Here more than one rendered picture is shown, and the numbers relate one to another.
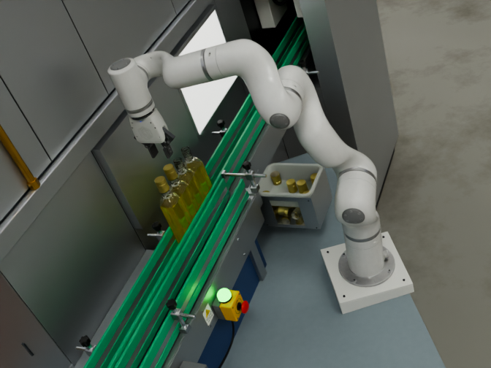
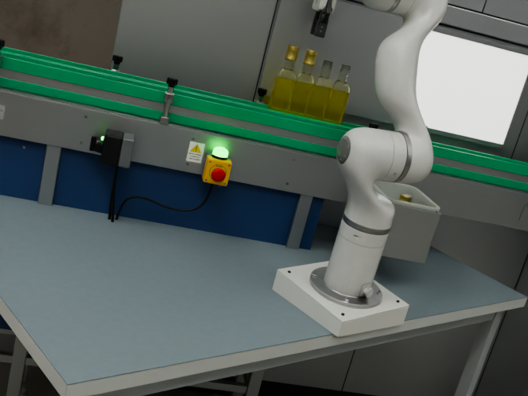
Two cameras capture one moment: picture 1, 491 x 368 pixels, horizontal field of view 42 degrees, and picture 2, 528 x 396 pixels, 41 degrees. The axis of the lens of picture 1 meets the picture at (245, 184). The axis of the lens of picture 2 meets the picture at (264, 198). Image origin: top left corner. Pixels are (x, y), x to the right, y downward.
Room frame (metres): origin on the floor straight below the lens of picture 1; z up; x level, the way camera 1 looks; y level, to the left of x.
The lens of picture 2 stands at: (0.08, -1.23, 1.46)
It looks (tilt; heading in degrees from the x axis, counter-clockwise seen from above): 16 degrees down; 43
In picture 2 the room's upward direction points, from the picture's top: 14 degrees clockwise
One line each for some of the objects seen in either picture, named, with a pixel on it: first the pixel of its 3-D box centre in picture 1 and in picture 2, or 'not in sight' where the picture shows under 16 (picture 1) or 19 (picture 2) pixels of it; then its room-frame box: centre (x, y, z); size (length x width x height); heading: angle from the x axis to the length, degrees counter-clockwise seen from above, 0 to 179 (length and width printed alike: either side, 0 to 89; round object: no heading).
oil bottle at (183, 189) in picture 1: (186, 207); (297, 106); (1.69, 0.21, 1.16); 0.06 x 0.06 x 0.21; 55
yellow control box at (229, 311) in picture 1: (229, 305); (216, 170); (1.39, 0.18, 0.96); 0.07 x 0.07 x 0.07; 56
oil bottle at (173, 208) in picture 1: (178, 219); (279, 102); (1.64, 0.25, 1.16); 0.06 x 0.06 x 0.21; 55
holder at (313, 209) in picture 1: (287, 196); (390, 217); (1.83, -0.13, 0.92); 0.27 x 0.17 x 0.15; 56
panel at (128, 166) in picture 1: (178, 106); (400, 72); (2.04, 0.13, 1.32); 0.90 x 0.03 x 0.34; 146
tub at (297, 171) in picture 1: (291, 187); (397, 205); (1.82, -0.15, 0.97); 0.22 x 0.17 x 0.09; 56
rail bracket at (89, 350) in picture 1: (88, 352); (114, 76); (1.27, 0.59, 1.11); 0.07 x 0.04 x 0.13; 56
